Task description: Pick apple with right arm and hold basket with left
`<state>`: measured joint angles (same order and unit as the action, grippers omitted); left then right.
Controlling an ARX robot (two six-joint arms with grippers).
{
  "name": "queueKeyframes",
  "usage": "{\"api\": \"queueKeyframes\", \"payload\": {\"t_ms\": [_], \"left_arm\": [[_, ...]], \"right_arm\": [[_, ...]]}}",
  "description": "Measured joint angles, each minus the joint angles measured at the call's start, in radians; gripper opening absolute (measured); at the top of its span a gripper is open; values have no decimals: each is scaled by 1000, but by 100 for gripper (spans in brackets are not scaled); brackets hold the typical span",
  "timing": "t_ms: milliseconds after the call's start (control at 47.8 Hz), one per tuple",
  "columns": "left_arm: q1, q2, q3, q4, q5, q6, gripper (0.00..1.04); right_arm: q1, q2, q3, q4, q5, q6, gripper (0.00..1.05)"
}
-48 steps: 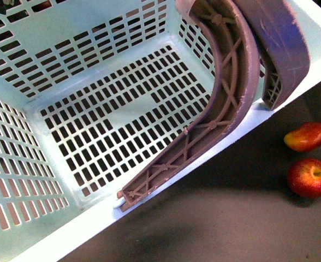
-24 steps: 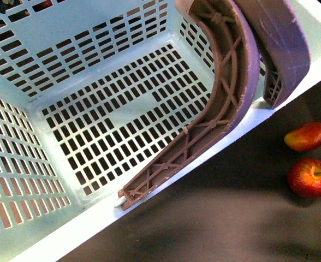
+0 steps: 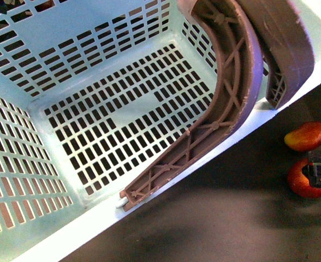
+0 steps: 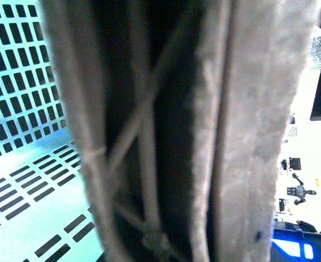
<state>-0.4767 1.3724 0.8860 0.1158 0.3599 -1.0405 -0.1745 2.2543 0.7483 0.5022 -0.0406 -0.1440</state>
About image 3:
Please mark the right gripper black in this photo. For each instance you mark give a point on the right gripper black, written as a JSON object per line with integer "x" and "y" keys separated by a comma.
{"x": 313, "y": 167}

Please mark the red apple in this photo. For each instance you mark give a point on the red apple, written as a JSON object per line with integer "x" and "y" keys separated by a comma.
{"x": 299, "y": 183}

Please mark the brown basket handle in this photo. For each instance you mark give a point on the brown basket handle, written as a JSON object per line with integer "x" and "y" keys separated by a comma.
{"x": 286, "y": 47}
{"x": 239, "y": 62}

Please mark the light blue plastic basket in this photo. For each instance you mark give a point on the light blue plastic basket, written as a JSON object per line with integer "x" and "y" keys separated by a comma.
{"x": 91, "y": 94}

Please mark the red orange mango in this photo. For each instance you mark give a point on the red orange mango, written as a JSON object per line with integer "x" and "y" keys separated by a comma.
{"x": 307, "y": 137}

